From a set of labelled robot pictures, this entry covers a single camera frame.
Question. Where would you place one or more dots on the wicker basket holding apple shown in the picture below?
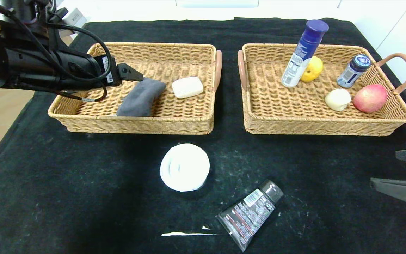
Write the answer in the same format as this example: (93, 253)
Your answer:
(287, 102)

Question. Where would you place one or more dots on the blue cap spray can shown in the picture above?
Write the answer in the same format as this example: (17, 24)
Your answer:
(296, 70)

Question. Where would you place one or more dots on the black squeeze tube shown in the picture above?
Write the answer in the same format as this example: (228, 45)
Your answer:
(248, 215)

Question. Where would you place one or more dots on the red apple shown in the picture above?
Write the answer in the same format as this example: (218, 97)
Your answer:
(369, 98)

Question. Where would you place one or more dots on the grey cloth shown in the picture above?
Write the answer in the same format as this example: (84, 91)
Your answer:
(141, 98)

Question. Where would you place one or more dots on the white tape roll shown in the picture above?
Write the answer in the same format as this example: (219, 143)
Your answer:
(184, 167)

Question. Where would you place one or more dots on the black table cloth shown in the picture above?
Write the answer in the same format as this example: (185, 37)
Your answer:
(224, 31)

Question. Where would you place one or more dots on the small dark cap bottle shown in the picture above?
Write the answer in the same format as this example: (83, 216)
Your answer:
(351, 72)

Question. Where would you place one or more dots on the white paper strip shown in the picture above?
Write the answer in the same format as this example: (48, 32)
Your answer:
(182, 233)

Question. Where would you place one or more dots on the wicker basket holding soap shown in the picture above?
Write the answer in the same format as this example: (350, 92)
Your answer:
(189, 113)

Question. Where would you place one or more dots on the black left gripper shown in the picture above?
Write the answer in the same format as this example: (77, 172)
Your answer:
(110, 70)

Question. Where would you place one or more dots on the pale cream bun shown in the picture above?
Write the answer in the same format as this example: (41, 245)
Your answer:
(337, 99)

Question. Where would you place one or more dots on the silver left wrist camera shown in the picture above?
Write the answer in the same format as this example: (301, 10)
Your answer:
(74, 17)

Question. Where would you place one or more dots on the yellow pear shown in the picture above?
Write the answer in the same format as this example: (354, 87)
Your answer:
(314, 68)

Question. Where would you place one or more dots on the white soap bar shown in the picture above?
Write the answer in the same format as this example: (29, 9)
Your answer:
(188, 87)

